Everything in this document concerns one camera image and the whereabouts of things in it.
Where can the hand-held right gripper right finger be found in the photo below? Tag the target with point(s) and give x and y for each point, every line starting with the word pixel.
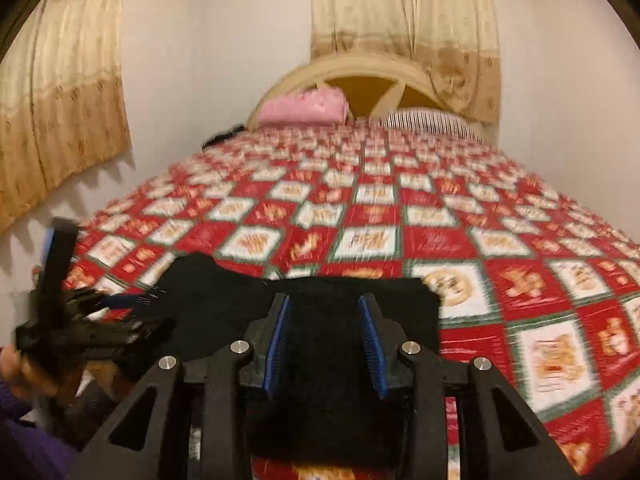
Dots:
pixel 372 345

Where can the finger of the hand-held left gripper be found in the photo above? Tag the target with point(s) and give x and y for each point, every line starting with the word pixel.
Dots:
pixel 125 330
pixel 57 270

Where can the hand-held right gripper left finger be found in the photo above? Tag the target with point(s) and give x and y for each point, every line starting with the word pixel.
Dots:
pixel 277 345

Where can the black pants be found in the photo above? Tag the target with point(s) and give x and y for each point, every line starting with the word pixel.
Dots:
pixel 325 320

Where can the person's left forearm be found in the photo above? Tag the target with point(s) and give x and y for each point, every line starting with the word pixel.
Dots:
pixel 30 445

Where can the person's left hand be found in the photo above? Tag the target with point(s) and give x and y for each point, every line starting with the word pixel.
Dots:
pixel 25 375

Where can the red checkered printed blanket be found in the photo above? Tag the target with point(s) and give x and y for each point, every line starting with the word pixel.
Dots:
pixel 400 200

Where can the beige patterned curtain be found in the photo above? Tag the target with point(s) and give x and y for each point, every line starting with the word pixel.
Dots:
pixel 400 20
pixel 60 100

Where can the black object beside bed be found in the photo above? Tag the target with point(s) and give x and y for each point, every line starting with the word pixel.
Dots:
pixel 220 139

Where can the striped pillow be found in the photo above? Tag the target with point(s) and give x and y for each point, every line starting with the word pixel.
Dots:
pixel 430 122

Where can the pink pillow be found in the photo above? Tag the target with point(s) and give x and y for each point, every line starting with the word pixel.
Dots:
pixel 305 107

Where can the cream round bed headboard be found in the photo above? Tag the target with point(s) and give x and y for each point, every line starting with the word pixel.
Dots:
pixel 370 67

